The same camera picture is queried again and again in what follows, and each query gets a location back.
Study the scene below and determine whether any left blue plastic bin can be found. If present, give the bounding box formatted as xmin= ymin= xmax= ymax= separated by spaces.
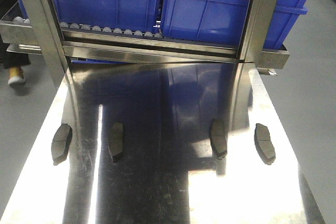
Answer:
xmin=10 ymin=0 xmax=163 ymax=34

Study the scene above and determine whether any grey brake pad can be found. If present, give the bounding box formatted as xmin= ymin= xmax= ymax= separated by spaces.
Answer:
xmin=209 ymin=119 xmax=227 ymax=159
xmin=254 ymin=123 xmax=276 ymax=165
xmin=108 ymin=122 xmax=124 ymax=162
xmin=51 ymin=124 xmax=72 ymax=166

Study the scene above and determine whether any right blue plastic bin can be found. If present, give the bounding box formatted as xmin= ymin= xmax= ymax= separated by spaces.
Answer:
xmin=161 ymin=0 xmax=308 ymax=49

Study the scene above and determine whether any stainless steel roller rack frame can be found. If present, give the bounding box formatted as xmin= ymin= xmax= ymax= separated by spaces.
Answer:
xmin=1 ymin=0 xmax=289 ymax=86

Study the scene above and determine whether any person's yellow shoe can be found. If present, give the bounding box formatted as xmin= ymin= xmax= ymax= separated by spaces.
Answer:
xmin=8 ymin=67 xmax=26 ymax=86

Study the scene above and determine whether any blue plastic bin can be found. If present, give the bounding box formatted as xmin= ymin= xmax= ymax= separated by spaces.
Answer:
xmin=161 ymin=0 xmax=308 ymax=49
xmin=10 ymin=0 xmax=163 ymax=34

